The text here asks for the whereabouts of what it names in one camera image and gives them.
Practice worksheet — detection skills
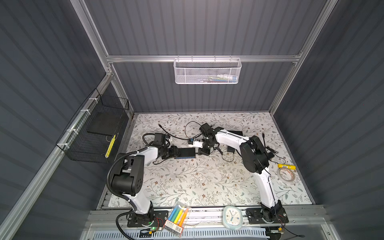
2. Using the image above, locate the blue black network switch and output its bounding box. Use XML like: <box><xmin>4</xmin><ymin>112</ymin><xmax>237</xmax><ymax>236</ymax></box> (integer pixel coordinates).
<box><xmin>175</xmin><ymin>148</ymin><xmax>196</xmax><ymax>159</ymax></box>

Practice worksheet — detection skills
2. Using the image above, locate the black ribbed network switch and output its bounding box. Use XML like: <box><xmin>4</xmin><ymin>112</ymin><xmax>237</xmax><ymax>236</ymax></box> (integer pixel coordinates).
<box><xmin>231</xmin><ymin>131</ymin><xmax>243</xmax><ymax>136</ymax></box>

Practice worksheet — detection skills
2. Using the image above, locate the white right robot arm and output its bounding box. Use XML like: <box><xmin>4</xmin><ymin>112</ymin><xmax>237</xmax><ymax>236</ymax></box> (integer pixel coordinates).
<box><xmin>193</xmin><ymin>123</ymin><xmax>284</xmax><ymax>223</ymax></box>

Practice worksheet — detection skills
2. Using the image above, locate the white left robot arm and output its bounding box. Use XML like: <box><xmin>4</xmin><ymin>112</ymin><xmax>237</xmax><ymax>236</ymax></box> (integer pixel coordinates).
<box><xmin>106</xmin><ymin>133</ymin><xmax>180</xmax><ymax>240</ymax></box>

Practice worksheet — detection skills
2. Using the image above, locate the pack of coloured markers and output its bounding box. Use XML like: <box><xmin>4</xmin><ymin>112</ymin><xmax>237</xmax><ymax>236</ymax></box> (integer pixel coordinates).
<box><xmin>164</xmin><ymin>201</ymin><xmax>192</xmax><ymax>238</ymax></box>

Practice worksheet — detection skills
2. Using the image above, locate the small mint desk clock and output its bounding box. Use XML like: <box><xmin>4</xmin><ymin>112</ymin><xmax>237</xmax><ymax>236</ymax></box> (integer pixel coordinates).
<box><xmin>222</xmin><ymin>206</ymin><xmax>243</xmax><ymax>231</ymax></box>

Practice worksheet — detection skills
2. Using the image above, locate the clear tape roll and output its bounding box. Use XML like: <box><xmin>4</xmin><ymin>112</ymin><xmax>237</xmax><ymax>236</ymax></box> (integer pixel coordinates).
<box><xmin>278</xmin><ymin>168</ymin><xmax>296</xmax><ymax>183</ymax></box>

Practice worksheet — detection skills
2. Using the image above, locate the white wire mesh basket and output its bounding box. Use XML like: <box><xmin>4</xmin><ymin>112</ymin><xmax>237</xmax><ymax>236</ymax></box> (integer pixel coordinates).
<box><xmin>173</xmin><ymin>58</ymin><xmax>242</xmax><ymax>85</ymax></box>

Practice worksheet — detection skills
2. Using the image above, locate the black wire wall basket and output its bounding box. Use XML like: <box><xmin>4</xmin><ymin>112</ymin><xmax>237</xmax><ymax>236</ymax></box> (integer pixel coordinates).
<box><xmin>57</xmin><ymin>90</ymin><xmax>130</xmax><ymax>164</ymax></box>

